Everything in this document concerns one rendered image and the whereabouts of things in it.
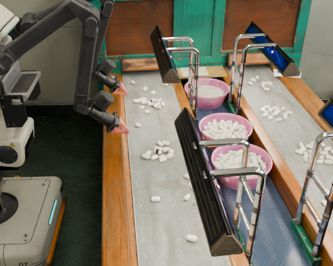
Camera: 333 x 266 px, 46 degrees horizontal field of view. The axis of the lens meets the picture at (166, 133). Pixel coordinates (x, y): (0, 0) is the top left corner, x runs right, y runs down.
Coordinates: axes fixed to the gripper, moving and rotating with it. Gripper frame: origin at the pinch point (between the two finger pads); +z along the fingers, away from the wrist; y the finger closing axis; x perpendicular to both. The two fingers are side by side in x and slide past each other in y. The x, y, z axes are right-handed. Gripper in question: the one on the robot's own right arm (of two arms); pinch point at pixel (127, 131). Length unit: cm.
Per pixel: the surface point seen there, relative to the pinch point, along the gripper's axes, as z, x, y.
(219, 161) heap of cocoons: 38.1, -17.5, -11.2
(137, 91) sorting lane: 14, 4, 63
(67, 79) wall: -3, 69, 170
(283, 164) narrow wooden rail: 56, -36, -21
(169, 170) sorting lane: 20.6, -2.4, -15.4
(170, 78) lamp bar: 2.2, -29.3, 8.8
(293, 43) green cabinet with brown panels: 82, -77, 88
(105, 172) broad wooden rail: -1.7, 13.7, -16.3
